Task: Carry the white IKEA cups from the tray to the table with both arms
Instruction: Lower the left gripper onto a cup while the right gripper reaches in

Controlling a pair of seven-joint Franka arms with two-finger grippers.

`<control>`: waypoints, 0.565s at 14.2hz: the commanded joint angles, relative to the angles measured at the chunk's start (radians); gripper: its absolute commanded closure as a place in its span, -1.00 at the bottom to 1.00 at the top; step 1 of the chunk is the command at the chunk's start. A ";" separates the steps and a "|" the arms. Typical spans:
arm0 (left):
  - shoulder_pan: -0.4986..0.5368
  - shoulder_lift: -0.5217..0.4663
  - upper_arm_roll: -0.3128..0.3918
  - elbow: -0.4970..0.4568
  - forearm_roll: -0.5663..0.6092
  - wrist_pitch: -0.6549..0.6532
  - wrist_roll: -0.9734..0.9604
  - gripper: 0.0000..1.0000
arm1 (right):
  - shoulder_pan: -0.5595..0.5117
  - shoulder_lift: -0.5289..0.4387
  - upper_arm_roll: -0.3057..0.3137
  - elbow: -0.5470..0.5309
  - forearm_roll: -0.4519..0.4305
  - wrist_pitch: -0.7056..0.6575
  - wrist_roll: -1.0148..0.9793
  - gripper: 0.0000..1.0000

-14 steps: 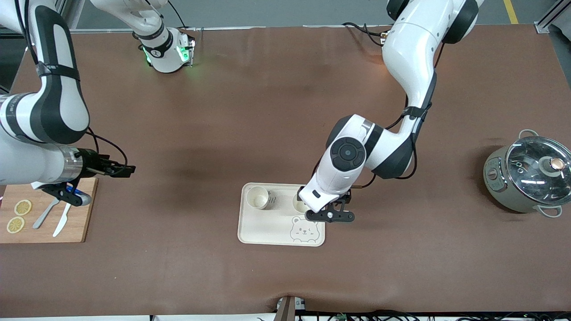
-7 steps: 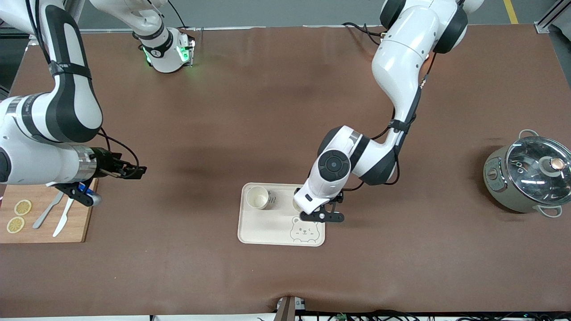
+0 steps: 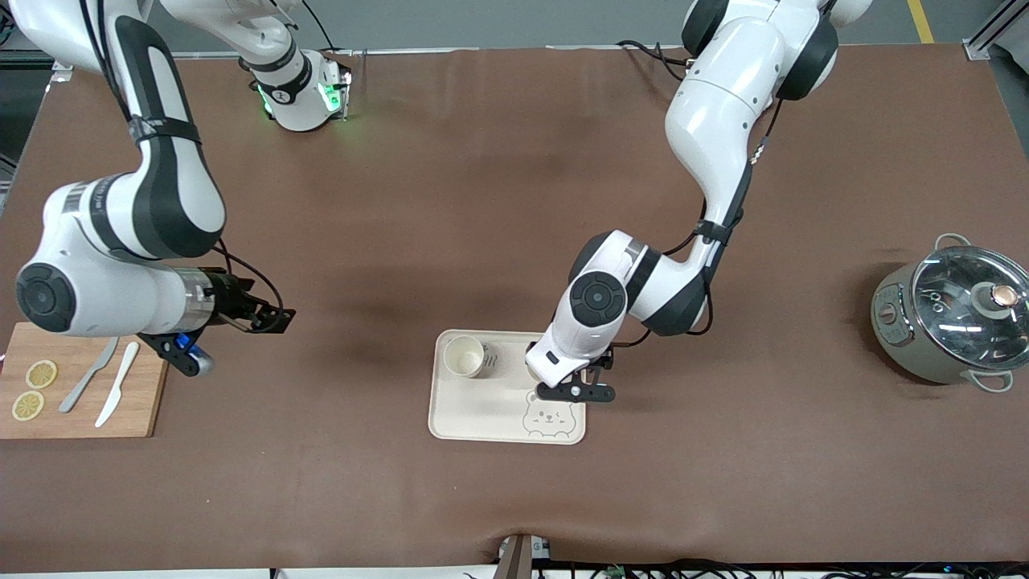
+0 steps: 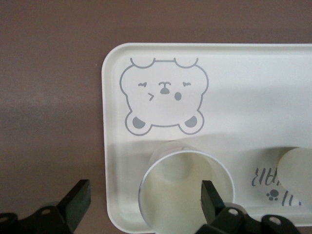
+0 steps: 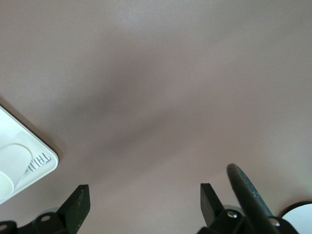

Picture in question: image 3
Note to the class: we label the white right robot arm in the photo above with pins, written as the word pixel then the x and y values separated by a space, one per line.
pixel 96 289

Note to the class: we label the grey knife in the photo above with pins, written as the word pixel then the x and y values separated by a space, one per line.
pixel 84 382

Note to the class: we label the white knife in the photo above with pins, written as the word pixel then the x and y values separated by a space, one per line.
pixel 119 382

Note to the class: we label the glass pot lid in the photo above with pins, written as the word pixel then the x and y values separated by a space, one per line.
pixel 965 305

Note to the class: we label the cream paper cup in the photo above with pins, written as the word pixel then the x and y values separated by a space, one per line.
pixel 464 356

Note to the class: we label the grey metal clamp bracket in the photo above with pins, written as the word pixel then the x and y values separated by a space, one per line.
pixel 518 559

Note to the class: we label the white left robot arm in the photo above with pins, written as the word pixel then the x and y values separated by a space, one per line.
pixel 723 96

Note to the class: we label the grey pot with glass lid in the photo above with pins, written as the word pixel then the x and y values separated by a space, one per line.
pixel 900 346

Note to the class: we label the lemon slice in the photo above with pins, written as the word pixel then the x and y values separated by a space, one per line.
pixel 41 374
pixel 27 405

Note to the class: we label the wooden cutting board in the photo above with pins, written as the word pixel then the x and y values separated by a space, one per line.
pixel 133 418

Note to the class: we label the white tray with bear print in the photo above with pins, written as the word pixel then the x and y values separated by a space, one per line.
pixel 498 410

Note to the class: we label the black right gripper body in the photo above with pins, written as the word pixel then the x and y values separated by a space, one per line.
pixel 227 298

